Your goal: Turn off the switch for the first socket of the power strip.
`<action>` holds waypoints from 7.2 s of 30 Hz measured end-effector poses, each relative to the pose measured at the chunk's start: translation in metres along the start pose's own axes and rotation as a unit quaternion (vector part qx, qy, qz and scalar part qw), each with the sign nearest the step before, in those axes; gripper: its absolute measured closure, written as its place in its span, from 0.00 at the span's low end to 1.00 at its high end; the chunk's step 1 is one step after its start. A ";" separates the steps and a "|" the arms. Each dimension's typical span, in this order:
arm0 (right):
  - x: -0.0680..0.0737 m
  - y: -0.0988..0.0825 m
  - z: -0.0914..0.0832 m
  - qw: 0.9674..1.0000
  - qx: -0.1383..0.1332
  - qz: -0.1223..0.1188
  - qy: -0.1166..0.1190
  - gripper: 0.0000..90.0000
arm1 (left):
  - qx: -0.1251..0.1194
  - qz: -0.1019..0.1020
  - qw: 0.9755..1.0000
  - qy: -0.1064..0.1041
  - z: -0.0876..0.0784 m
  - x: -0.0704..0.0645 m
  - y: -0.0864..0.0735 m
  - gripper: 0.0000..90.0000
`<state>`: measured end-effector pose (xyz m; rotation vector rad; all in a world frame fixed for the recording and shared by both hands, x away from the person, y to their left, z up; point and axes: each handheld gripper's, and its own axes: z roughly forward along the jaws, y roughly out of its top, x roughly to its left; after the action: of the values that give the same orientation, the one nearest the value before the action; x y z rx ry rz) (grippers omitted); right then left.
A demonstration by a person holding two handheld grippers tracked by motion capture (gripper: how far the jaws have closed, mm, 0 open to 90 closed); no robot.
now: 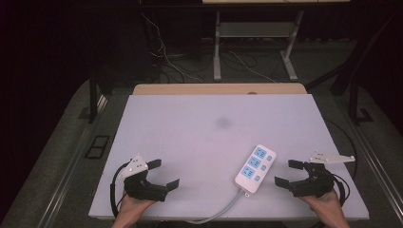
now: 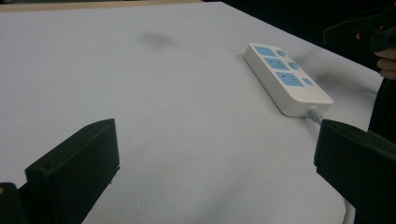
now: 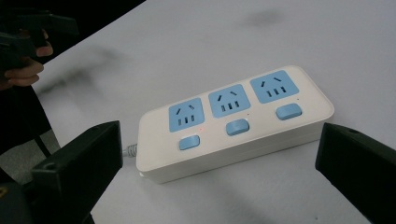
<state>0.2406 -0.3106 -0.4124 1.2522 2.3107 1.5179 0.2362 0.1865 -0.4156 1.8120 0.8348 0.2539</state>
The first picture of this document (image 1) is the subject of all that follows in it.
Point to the person's left hand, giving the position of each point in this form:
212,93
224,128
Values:
134,206

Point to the person's right hand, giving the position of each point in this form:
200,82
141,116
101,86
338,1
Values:
323,204

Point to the black floor socket plate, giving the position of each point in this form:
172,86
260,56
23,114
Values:
97,147

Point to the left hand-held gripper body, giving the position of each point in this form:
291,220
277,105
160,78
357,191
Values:
144,190

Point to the grey metal desk frame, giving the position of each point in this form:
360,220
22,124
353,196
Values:
253,30

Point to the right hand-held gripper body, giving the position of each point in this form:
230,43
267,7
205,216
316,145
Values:
313,182

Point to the black stand leg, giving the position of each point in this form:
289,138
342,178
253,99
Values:
92,98

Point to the white power strip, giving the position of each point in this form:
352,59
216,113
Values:
255,169

